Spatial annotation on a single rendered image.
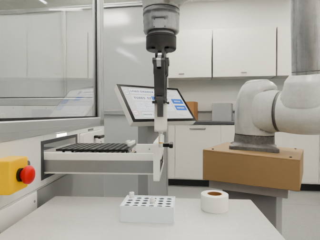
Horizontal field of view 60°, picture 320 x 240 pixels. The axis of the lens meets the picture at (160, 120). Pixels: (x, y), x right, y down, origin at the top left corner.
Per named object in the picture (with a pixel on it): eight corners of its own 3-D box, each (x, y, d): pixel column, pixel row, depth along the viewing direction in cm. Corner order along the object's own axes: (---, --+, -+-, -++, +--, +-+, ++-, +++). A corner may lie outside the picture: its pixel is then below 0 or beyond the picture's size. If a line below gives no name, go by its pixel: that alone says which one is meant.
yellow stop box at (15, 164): (31, 186, 64) (31, 155, 64) (13, 195, 57) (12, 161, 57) (9, 186, 64) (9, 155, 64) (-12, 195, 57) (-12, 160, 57)
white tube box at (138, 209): (175, 211, 71) (175, 196, 70) (173, 224, 62) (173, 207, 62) (127, 209, 72) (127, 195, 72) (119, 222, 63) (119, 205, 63)
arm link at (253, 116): (245, 132, 124) (248, 83, 123) (287, 135, 111) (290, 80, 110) (225, 133, 112) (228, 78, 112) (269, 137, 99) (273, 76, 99)
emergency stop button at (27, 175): (37, 181, 62) (37, 164, 62) (27, 186, 58) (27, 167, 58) (24, 181, 62) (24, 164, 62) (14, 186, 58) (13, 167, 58)
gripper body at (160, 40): (148, 39, 73) (148, 75, 73) (143, 30, 65) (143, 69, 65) (176, 39, 72) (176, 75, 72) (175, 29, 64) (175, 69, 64)
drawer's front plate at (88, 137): (103, 151, 139) (103, 129, 139) (84, 161, 110) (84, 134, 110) (99, 151, 139) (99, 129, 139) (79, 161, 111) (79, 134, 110)
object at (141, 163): (159, 160, 104) (159, 144, 104) (153, 175, 79) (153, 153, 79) (55, 159, 107) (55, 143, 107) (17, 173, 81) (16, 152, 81)
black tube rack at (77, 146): (136, 160, 101) (136, 143, 101) (127, 170, 83) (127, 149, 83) (76, 160, 102) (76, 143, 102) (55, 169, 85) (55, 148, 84)
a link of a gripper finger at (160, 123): (166, 103, 68) (166, 103, 67) (166, 131, 68) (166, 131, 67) (154, 103, 68) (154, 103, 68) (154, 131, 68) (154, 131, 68)
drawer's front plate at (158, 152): (164, 163, 106) (164, 134, 106) (159, 181, 77) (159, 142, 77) (159, 163, 106) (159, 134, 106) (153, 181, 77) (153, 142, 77)
